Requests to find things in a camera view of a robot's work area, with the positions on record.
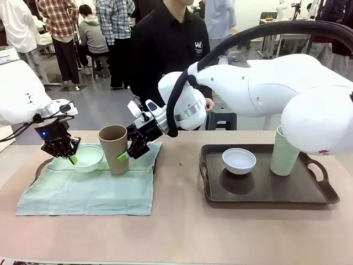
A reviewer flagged bystander in light blue shirt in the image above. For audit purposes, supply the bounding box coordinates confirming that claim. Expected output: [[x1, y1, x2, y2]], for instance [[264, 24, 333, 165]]
[[204, 0, 238, 56]]

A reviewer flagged bystander in white jacket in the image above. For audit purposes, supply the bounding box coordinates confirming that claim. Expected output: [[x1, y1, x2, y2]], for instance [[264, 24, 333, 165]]
[[0, 0, 49, 86]]

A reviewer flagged bystander in dark maroon clothes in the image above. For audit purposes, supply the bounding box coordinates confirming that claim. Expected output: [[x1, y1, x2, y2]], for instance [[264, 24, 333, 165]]
[[310, 0, 353, 78]]

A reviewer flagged bystander in red plaid shirt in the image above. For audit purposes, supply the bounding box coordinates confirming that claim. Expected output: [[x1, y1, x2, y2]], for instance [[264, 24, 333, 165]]
[[35, 0, 81, 92]]

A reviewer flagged person in black shirt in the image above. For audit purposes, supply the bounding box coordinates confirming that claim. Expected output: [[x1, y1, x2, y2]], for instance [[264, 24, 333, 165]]
[[129, 0, 215, 111]]

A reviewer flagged black cable sleeve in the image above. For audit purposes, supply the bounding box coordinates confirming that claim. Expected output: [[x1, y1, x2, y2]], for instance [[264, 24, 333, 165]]
[[166, 19, 353, 138]]

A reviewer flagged dark brown plastic tray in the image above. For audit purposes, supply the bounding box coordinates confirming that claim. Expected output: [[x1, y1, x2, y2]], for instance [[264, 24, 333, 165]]
[[32, 157, 159, 188], [200, 144, 340, 209]]

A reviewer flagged light green cloth mat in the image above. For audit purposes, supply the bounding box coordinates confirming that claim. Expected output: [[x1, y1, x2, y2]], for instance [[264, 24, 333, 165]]
[[15, 142, 163, 216]]

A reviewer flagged white air purifier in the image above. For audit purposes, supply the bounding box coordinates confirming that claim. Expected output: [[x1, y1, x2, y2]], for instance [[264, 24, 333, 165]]
[[0, 45, 22, 66]]

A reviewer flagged light green cup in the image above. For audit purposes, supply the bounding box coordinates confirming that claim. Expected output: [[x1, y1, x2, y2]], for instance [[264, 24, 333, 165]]
[[270, 125, 301, 177]]

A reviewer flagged grey stool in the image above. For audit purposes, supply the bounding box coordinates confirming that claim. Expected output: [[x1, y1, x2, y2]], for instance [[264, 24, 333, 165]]
[[92, 55, 110, 80]]

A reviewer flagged bystander in black top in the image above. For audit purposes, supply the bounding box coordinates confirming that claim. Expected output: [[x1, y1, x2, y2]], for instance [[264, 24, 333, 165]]
[[132, 0, 166, 20]]

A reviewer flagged light green bowl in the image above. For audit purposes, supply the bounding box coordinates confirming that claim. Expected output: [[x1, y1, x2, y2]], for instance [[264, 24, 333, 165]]
[[67, 145, 104, 173]]

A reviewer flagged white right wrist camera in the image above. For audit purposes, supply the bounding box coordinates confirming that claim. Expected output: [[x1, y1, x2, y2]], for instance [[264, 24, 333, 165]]
[[126, 99, 151, 122]]

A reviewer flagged seated bystander in grey hoodie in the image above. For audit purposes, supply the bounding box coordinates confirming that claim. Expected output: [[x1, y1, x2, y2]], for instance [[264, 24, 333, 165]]
[[77, 4, 110, 76]]

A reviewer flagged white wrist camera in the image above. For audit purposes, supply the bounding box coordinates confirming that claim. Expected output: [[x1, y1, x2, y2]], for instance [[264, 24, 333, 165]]
[[52, 99, 79, 116], [126, 99, 151, 122]]

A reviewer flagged bystander in blue plaid shirt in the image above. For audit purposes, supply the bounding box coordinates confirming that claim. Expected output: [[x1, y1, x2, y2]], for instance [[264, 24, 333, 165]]
[[95, 0, 136, 91]]

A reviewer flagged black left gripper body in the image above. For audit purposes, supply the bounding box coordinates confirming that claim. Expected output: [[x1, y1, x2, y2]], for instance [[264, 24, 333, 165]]
[[33, 118, 72, 147]]

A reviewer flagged brown paper cup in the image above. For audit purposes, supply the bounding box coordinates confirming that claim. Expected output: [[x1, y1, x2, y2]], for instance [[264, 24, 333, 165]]
[[98, 125, 130, 176]]

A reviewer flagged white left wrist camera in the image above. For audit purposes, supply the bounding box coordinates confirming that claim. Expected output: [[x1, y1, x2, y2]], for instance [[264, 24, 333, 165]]
[[52, 99, 79, 116]]

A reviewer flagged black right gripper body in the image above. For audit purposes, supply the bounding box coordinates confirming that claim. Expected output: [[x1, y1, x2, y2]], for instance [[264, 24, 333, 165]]
[[132, 119, 166, 144]]

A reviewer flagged dark plastic step stool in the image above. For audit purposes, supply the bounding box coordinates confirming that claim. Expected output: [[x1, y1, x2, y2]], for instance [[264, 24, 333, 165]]
[[206, 112, 238, 131]]

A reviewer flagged white bowl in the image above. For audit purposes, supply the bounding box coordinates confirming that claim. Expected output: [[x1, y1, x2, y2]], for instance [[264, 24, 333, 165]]
[[222, 147, 257, 176]]

